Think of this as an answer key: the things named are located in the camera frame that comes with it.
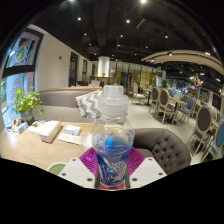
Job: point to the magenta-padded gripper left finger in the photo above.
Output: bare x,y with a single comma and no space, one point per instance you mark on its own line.
76,170

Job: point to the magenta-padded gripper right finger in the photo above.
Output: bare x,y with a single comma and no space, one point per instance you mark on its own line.
146,170

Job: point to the clear bottle with blue label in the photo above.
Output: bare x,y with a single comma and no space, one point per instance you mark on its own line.
112,150

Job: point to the pale green mug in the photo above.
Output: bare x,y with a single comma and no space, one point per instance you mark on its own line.
56,168

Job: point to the grey tufted armchair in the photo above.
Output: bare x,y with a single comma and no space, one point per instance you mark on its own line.
163,148

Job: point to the clear plastic cup with straw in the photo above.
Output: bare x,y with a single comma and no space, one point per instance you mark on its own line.
87,141

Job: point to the white paper leaflet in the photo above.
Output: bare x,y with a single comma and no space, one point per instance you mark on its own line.
68,139

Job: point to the flat round red coaster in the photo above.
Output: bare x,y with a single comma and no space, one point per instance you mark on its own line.
111,187

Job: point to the small white blue pack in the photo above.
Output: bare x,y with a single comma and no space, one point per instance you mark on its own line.
71,130

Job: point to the white box with wooden edge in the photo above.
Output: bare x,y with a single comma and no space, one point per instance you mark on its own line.
49,130

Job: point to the grey white chevron pillow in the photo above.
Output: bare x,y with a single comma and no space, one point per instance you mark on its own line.
87,103

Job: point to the blue white tissue pack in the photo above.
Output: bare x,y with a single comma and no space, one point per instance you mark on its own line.
21,127

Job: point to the group of dining chairs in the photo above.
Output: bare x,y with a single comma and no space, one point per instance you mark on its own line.
200,120

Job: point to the green potted plant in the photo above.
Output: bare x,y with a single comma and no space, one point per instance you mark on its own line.
26,101

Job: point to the window with posters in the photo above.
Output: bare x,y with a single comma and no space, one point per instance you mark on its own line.
20,53

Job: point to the group of ceiling spotlights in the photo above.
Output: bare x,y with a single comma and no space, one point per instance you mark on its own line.
143,1

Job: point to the grey sofa with wooden frame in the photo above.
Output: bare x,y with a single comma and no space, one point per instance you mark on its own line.
56,100

